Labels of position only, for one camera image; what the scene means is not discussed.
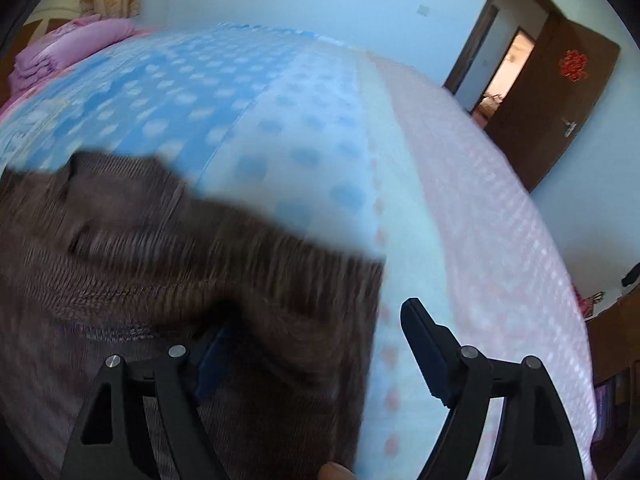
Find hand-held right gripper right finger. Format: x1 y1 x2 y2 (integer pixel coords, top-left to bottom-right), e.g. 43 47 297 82
400 297 586 480

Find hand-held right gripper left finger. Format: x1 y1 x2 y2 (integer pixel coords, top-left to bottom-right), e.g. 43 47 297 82
60 321 237 480

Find brown knitted sweater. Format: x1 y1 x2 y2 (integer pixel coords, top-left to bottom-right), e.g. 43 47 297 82
0 150 387 480

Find person's right hand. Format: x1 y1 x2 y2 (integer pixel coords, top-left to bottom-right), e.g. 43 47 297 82
319 462 354 480

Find polka-dot bed sheet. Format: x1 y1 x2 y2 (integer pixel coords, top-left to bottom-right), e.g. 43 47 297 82
0 21 598 480

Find red checked bag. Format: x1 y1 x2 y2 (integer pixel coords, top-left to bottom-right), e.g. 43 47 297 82
574 287 607 320

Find wooden cabinet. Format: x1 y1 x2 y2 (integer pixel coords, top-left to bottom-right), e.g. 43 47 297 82
584 287 640 411

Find brown wooden door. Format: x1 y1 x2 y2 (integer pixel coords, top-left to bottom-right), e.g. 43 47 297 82
484 12 622 194

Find red paper door decoration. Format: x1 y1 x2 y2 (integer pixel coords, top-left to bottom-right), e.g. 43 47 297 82
559 49 590 82

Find folded pink blanket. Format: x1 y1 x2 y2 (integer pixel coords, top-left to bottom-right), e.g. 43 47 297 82
9 15 137 95

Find cream and wood headboard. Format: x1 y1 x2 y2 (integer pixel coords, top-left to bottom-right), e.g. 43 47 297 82
22 4 87 43

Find brown door frame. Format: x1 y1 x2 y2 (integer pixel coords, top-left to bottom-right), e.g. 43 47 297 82
443 0 553 113

